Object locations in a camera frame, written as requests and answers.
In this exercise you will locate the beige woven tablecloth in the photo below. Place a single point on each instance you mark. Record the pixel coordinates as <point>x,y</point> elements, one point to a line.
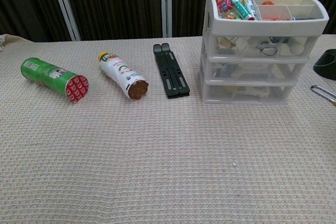
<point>157,155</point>

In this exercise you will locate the black folding laptop stand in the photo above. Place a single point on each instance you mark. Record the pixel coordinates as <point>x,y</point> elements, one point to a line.
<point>170,77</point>

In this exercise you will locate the green chips can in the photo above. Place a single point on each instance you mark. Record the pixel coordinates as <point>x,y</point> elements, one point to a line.
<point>44,72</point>

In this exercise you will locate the clear plastic drawer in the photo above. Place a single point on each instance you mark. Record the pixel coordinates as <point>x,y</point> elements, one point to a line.
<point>262,73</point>
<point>309,44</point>
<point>223,94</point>

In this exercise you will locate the red cartoon snack packet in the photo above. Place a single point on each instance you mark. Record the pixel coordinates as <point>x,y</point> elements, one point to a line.
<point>223,2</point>

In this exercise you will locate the blue capped white marker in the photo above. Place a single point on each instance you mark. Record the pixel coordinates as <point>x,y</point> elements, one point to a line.
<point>248,1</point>

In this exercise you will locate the white drink bottle yellow cap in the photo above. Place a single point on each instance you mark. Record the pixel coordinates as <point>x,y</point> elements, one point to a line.
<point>118,74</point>

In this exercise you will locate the dark folding screen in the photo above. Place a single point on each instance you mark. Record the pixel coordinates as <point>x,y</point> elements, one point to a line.
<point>118,3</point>

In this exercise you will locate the small white ball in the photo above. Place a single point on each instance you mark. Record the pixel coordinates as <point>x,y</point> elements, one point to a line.
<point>297,48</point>

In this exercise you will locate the orange round item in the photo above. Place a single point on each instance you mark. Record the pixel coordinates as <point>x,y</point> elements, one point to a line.
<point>268,2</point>

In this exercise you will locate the white drawer organizer box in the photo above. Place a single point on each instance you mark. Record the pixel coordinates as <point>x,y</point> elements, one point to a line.
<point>210,3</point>

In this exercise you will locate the green yellow candy packet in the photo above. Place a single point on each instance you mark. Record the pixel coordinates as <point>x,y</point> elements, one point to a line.
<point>230,16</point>

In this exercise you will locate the black white wrapped item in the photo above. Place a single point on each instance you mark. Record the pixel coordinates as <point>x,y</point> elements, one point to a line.
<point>303,18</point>

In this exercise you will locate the brass padlock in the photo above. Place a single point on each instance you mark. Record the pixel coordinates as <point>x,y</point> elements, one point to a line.
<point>319,90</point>

